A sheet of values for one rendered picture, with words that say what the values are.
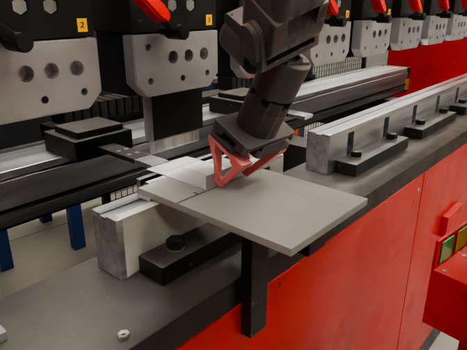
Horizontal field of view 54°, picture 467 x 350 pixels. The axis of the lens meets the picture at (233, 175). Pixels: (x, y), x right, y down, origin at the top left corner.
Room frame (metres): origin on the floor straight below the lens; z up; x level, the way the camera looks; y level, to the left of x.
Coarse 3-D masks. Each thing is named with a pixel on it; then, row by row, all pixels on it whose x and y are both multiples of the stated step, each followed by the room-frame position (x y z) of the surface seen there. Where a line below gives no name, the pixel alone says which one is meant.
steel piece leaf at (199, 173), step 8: (200, 160) 0.72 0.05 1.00; (176, 168) 0.68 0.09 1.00; (184, 168) 0.68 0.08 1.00; (192, 168) 0.68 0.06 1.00; (200, 168) 0.68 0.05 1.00; (208, 168) 0.68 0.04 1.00; (224, 168) 0.68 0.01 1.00; (168, 176) 0.65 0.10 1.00; (176, 176) 0.64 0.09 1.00; (184, 176) 0.64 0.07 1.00; (192, 176) 0.64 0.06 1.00; (200, 176) 0.64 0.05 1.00; (208, 176) 0.60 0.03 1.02; (192, 184) 0.61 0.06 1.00; (200, 184) 0.61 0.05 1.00; (208, 184) 0.60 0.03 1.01; (216, 184) 0.61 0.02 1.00
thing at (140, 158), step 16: (64, 128) 0.80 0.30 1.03; (80, 128) 0.80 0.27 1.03; (96, 128) 0.80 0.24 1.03; (112, 128) 0.82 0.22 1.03; (128, 128) 0.84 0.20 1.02; (48, 144) 0.82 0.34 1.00; (64, 144) 0.78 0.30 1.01; (80, 144) 0.76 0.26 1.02; (96, 144) 0.78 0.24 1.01; (112, 144) 0.80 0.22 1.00; (128, 144) 0.83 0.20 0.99; (80, 160) 0.76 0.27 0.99; (128, 160) 0.73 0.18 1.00; (144, 160) 0.71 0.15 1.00; (160, 160) 0.71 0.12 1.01
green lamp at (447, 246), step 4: (452, 236) 0.77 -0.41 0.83; (448, 240) 0.76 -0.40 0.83; (452, 240) 0.77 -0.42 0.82; (444, 244) 0.75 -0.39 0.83; (448, 244) 0.76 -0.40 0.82; (452, 244) 0.78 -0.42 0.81; (444, 248) 0.75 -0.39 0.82; (448, 248) 0.77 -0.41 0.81; (444, 252) 0.75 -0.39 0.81; (448, 252) 0.77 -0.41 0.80; (444, 256) 0.76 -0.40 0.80; (448, 256) 0.77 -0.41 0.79; (440, 260) 0.75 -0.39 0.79
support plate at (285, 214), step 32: (224, 160) 0.72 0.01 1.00; (160, 192) 0.59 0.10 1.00; (224, 192) 0.59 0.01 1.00; (256, 192) 0.59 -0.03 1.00; (288, 192) 0.59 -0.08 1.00; (320, 192) 0.59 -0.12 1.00; (224, 224) 0.50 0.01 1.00; (256, 224) 0.49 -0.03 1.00; (288, 224) 0.49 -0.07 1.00; (320, 224) 0.49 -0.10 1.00
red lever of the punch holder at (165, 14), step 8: (136, 0) 0.56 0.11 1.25; (144, 0) 0.55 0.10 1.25; (152, 0) 0.56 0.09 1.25; (160, 0) 0.57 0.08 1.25; (144, 8) 0.57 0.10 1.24; (152, 8) 0.56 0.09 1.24; (160, 8) 0.57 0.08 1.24; (152, 16) 0.57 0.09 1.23; (160, 16) 0.57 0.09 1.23; (168, 16) 0.58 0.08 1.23; (168, 24) 0.58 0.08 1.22; (176, 24) 0.59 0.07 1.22; (160, 32) 0.61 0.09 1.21; (168, 32) 0.60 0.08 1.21; (176, 32) 0.59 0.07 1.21; (184, 32) 0.59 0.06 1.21
